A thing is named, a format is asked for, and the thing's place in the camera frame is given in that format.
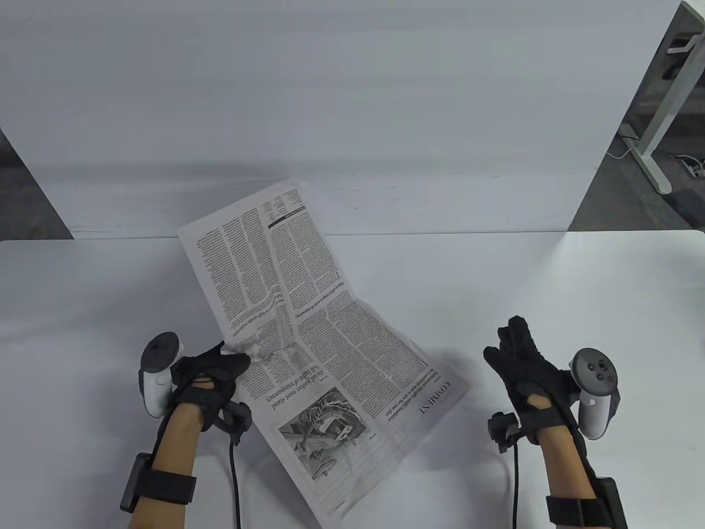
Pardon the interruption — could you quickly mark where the white and black right controller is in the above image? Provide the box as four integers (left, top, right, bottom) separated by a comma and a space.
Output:
567, 347, 623, 440

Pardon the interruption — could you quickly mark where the white and black left controller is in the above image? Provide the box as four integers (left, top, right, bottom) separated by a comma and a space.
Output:
138, 332, 185, 418

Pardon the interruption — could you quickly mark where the white and black controller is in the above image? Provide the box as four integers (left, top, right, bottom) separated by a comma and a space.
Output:
138, 332, 185, 418
567, 347, 623, 440

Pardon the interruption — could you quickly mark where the printed newspaper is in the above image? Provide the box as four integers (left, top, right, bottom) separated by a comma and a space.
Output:
177, 179, 471, 529

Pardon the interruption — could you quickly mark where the person's left hand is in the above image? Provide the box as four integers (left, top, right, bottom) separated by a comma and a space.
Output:
171, 342, 252, 436

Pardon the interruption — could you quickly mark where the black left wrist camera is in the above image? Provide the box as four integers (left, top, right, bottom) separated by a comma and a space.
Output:
214, 401, 254, 446

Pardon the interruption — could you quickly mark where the black left wrist strap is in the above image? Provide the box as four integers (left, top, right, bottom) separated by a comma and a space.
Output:
121, 452, 198, 513

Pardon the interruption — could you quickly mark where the black right camera cable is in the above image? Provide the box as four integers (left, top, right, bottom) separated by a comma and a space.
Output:
509, 446, 522, 529

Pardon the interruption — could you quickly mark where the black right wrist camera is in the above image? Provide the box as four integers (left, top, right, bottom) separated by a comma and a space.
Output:
487, 412, 521, 454

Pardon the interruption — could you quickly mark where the black right wrist strap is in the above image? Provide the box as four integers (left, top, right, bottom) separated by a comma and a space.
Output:
545, 477, 626, 529

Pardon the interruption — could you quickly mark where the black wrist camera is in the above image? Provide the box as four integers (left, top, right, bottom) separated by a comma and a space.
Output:
487, 412, 521, 454
214, 401, 254, 446

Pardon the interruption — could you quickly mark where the white backdrop board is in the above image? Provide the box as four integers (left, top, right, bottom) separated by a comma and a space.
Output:
0, 0, 684, 240

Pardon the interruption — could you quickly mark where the white table leg frame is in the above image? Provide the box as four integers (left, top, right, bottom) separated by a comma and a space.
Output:
618, 0, 705, 195

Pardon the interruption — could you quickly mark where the person's right hand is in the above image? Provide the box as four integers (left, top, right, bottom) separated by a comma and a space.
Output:
483, 315, 580, 447

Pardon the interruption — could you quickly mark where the person's left forearm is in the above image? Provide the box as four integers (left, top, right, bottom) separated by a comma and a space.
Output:
129, 405, 202, 529

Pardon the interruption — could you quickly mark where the black wrist strap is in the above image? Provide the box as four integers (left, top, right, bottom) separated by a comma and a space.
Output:
121, 452, 198, 513
545, 477, 626, 529

